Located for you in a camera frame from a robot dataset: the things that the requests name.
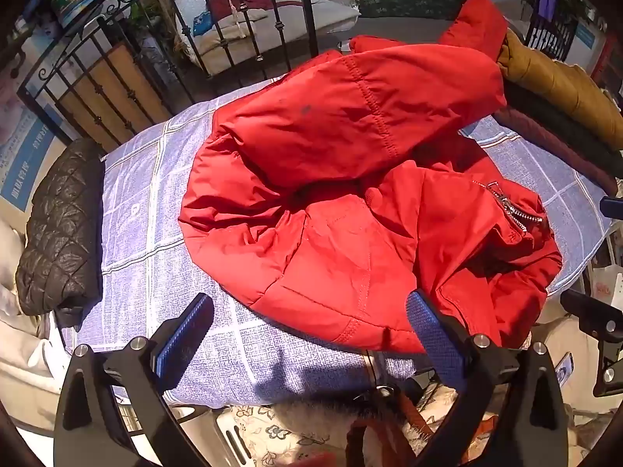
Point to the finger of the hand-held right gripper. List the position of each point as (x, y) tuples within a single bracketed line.
[(612, 206), (589, 321)]

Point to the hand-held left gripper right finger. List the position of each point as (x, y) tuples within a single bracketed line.
[(435, 340)]

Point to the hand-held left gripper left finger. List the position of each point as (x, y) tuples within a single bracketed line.
[(187, 331)]

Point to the red padded jacket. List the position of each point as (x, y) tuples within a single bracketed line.
[(340, 131)]

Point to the dark maroon quilted jacket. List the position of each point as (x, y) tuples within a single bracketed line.
[(559, 141)]

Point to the blue checked table cloth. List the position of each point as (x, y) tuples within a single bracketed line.
[(146, 233)]

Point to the floral printed cloth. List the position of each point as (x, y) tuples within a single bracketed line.
[(263, 433)]

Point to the mustard yellow padded jacket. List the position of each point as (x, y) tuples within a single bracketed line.
[(559, 82)]

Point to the black quilted jacket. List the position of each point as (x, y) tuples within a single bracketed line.
[(58, 224)]

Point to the white cloth pile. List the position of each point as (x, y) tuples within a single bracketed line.
[(19, 360)]

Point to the small black iron railing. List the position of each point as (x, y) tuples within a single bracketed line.
[(555, 34)]

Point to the purple hanging cloth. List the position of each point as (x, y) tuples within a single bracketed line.
[(546, 5)]

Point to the wooden board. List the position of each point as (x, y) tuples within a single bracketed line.
[(117, 73)]

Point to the small blue pillow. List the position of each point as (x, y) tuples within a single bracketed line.
[(204, 23)]

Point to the black wrought iron fence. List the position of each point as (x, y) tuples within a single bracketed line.
[(280, 29)]

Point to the beige bed cushion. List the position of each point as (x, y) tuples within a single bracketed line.
[(311, 17)]

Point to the dark red cloth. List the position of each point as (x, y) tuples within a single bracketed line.
[(258, 0)]

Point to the green round tin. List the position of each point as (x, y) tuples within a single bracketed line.
[(73, 0)]

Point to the blue and white wall poster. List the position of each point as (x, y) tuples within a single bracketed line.
[(24, 155)]

